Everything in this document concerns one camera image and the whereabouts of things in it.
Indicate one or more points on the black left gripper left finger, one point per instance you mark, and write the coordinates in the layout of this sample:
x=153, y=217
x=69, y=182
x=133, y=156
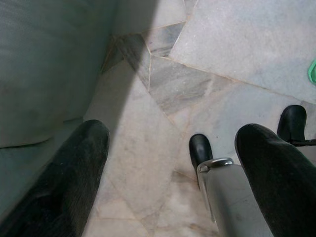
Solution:
x=61, y=177

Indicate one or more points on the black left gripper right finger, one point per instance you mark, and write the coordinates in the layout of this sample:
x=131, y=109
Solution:
x=279, y=182

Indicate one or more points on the silver robot left leg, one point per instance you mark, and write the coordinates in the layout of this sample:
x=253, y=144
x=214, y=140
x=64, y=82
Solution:
x=229, y=197

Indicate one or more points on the black robot right foot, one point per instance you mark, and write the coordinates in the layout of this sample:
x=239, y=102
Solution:
x=292, y=121

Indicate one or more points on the black robot foot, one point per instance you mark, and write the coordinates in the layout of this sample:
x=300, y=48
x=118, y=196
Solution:
x=292, y=121
x=200, y=148

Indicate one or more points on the black robot left foot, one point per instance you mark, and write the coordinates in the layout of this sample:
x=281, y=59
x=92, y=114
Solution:
x=200, y=148

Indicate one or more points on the green plastic object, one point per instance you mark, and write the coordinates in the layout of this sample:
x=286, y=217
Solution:
x=313, y=71

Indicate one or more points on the grey fabric couch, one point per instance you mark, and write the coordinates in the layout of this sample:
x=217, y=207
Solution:
x=49, y=61

